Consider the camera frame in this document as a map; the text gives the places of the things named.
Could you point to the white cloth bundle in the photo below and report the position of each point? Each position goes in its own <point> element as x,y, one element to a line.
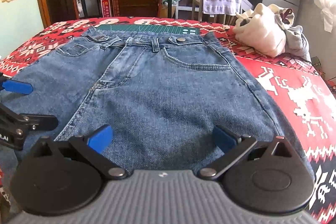
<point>262,29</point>

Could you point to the grey garment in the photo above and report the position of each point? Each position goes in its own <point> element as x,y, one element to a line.
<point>296,42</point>

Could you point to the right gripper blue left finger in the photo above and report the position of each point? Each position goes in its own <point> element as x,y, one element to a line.
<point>101,138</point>

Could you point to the red patterned blanket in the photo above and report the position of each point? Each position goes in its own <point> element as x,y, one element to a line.
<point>304,97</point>

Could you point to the brown wooden drawer cabinet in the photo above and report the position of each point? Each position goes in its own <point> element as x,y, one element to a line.
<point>137,8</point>

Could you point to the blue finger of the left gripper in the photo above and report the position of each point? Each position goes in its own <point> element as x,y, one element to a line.
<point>16,87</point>

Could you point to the green cutting mat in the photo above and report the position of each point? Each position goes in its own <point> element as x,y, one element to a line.
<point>150,28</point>

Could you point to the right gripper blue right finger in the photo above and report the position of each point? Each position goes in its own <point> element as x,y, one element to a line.
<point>224,138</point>

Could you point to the red white sign box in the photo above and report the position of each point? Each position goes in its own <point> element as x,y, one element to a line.
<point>106,8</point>

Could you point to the blue denim jeans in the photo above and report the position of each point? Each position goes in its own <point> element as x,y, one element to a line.
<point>162,94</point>

